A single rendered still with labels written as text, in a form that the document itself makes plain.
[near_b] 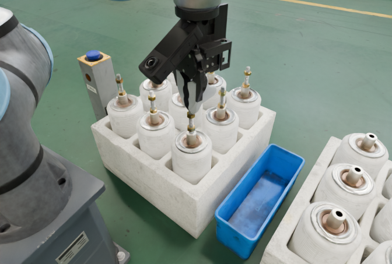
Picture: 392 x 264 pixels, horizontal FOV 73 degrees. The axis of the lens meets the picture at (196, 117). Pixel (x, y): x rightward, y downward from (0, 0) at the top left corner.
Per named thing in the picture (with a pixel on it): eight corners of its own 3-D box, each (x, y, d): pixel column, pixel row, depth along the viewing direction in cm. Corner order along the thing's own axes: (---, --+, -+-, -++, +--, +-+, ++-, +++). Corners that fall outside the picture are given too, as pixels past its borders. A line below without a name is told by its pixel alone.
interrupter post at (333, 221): (337, 233, 45) (344, 223, 43) (323, 225, 46) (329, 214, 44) (342, 222, 46) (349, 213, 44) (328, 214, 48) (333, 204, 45)
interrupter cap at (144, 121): (161, 108, 71) (161, 106, 71) (175, 124, 66) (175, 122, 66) (135, 119, 68) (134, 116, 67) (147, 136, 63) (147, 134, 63)
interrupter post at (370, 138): (370, 152, 59) (376, 141, 57) (358, 147, 60) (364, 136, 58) (372, 145, 61) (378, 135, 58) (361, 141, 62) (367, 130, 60)
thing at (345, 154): (352, 215, 67) (385, 169, 55) (314, 194, 71) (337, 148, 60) (362, 190, 72) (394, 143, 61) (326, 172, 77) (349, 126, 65)
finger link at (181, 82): (207, 102, 58) (210, 65, 52) (185, 112, 55) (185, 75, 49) (199, 95, 60) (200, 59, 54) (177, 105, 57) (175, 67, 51)
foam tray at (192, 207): (196, 239, 69) (196, 200, 58) (103, 166, 88) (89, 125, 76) (266, 152, 92) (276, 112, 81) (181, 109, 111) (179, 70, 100)
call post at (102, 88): (112, 143, 96) (90, 66, 76) (100, 135, 99) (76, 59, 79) (128, 133, 100) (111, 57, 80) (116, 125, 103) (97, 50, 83)
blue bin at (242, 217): (247, 267, 64) (254, 243, 56) (210, 238, 69) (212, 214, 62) (296, 185, 82) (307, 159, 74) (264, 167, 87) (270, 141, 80)
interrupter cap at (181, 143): (191, 160, 57) (191, 158, 57) (168, 142, 61) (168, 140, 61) (214, 142, 61) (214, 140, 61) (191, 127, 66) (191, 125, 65)
